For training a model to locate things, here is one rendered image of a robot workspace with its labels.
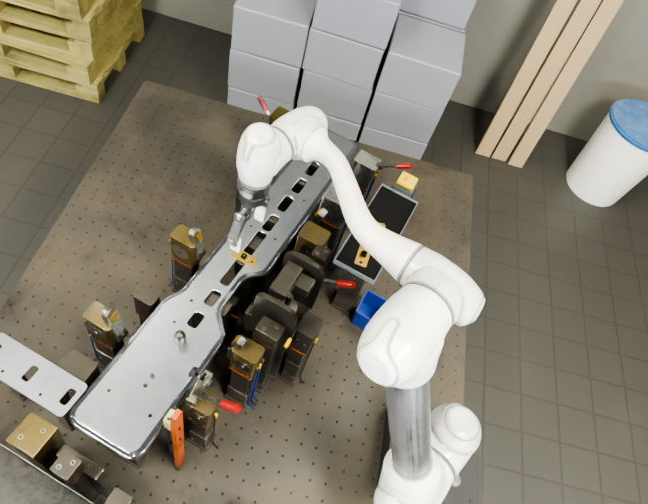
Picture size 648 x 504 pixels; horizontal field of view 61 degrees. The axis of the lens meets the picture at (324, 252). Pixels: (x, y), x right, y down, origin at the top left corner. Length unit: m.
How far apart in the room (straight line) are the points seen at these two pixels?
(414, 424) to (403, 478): 0.24
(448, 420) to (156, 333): 0.85
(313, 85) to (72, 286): 1.69
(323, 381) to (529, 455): 1.35
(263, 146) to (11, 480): 0.97
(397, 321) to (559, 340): 2.33
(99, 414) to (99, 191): 1.03
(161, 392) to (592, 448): 2.25
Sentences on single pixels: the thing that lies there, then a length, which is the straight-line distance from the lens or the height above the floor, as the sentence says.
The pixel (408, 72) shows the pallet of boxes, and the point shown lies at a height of 0.81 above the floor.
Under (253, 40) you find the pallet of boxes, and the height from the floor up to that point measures 0.73.
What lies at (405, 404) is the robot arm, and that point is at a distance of 1.24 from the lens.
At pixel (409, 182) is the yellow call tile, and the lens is 1.90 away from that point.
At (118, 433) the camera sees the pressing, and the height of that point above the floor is 1.00.
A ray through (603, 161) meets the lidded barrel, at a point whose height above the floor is 0.33.
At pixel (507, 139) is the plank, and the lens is 3.94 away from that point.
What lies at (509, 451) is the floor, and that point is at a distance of 2.93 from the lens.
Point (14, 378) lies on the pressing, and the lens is 1.65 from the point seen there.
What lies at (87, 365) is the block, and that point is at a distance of 1.65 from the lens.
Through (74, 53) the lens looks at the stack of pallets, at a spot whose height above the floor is 0.30.
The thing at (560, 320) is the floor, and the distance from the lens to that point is 3.42.
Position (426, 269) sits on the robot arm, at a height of 1.56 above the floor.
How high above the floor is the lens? 2.48
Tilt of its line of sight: 54 degrees down
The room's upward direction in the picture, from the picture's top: 20 degrees clockwise
